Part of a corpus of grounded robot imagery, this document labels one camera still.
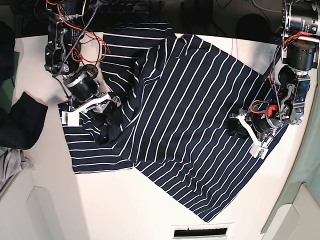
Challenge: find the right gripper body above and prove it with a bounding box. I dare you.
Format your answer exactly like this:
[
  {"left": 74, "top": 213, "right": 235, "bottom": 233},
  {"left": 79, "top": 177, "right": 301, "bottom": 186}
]
[{"left": 63, "top": 72, "right": 120, "bottom": 115}]

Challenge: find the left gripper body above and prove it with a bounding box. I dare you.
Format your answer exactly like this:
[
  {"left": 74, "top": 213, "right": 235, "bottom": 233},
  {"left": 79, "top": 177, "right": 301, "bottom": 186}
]
[{"left": 229, "top": 100, "right": 288, "bottom": 148}]

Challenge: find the navy white striped t-shirt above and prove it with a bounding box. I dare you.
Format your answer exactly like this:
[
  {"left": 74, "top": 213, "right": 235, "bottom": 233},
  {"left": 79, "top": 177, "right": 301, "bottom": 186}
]
[{"left": 62, "top": 23, "right": 274, "bottom": 222}]

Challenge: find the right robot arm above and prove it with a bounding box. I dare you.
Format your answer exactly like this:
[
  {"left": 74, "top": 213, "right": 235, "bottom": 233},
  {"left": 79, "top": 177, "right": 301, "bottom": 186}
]
[{"left": 44, "top": 0, "right": 122, "bottom": 127}]

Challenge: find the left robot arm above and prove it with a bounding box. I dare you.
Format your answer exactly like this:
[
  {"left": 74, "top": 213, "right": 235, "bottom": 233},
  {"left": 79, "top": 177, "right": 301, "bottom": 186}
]
[{"left": 227, "top": 0, "right": 320, "bottom": 148}]

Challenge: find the dark navy folded garment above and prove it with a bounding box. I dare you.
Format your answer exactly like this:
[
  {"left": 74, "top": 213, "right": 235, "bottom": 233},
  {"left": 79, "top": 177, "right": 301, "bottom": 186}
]
[{"left": 0, "top": 92, "right": 48, "bottom": 150}]

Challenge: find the black round floor object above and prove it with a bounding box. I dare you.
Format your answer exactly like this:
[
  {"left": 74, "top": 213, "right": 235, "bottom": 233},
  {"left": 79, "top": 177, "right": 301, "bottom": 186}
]
[{"left": 235, "top": 13, "right": 271, "bottom": 42}]

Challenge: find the grey crumpled garment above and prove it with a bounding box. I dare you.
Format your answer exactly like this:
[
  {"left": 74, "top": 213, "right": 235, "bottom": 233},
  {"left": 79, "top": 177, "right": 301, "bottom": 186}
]
[{"left": 0, "top": 148, "right": 35, "bottom": 188}]

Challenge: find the white table vent slot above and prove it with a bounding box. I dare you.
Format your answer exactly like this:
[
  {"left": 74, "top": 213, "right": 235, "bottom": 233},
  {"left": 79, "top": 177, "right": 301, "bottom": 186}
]
[{"left": 170, "top": 223, "right": 234, "bottom": 240}]

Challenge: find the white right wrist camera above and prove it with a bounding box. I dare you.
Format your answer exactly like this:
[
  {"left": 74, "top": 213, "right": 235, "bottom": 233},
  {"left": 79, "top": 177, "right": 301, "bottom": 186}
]
[{"left": 61, "top": 111, "right": 80, "bottom": 127}]

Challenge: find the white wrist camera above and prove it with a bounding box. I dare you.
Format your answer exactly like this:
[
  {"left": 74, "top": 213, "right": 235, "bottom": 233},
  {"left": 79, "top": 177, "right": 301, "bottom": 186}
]
[
  {"left": 61, "top": 111, "right": 80, "bottom": 127},
  {"left": 249, "top": 144, "right": 269, "bottom": 160}
]

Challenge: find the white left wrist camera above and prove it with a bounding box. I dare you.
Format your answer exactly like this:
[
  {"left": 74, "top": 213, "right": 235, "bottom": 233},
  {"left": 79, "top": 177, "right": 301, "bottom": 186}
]
[{"left": 249, "top": 144, "right": 269, "bottom": 160}]

